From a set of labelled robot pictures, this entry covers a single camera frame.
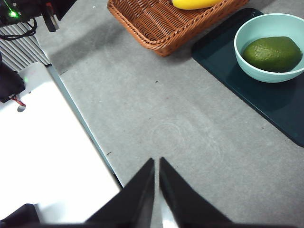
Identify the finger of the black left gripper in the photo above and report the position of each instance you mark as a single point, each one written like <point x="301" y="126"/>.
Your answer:
<point x="65" y="7"/>

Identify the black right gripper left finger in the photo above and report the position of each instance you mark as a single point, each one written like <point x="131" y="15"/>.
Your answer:
<point x="133" y="202"/>

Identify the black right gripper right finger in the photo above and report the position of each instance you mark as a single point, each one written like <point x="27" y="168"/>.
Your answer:
<point x="183" y="202"/>

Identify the teal ceramic bowl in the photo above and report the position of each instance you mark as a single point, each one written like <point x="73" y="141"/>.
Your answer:
<point x="247" y="66"/>

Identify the green avocado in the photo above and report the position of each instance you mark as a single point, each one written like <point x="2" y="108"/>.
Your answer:
<point x="270" y="53"/>

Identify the grey ribbed metal panel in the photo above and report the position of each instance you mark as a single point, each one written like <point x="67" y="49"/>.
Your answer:
<point x="21" y="50"/>

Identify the brown wicker basket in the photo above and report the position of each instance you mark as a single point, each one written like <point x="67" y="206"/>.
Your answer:
<point x="161" y="23"/>

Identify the yellow banana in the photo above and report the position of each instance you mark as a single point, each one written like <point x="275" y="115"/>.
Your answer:
<point x="194" y="4"/>

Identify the black rectangular tray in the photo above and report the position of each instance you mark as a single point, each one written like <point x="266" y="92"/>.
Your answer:
<point x="266" y="102"/>

